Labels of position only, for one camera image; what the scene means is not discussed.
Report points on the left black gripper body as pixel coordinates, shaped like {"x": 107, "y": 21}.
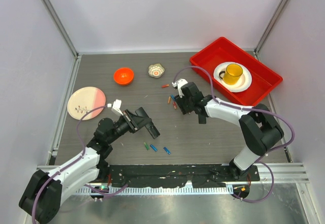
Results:
{"x": 131, "y": 124}

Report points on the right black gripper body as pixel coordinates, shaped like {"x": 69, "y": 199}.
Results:
{"x": 185, "y": 105}

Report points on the black remote control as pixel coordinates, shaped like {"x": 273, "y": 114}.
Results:
{"x": 143, "y": 120}

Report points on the black remote battery cover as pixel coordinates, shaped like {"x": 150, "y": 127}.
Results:
{"x": 202, "y": 119}

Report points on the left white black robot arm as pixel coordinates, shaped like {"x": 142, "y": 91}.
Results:
{"x": 47, "y": 191}

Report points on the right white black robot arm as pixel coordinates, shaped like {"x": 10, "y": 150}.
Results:
{"x": 259, "y": 127}

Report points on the blue battery middle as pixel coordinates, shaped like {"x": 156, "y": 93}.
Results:
{"x": 153, "y": 147}

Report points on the blue battery right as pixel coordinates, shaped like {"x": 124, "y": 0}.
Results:
{"x": 167, "y": 151}

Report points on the orange bowl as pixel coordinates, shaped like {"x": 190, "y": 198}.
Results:
{"x": 123, "y": 76}

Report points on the small patterned flower bowl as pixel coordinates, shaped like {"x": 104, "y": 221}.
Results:
{"x": 156, "y": 70}

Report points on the yellow glass mug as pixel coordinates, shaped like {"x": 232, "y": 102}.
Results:
{"x": 231, "y": 74}

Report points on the red plastic bin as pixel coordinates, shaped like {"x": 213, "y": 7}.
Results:
{"x": 264, "y": 80}

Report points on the pink white floral plate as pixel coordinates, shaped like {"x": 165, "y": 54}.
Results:
{"x": 84, "y": 100}

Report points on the white plate in bin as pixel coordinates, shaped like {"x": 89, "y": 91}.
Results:
{"x": 241, "y": 85}

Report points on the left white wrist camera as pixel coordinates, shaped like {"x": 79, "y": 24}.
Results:
{"x": 115, "y": 107}

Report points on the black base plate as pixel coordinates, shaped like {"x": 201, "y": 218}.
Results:
{"x": 173, "y": 176}

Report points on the slotted cable duct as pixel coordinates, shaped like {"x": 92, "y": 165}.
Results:
{"x": 187, "y": 190}

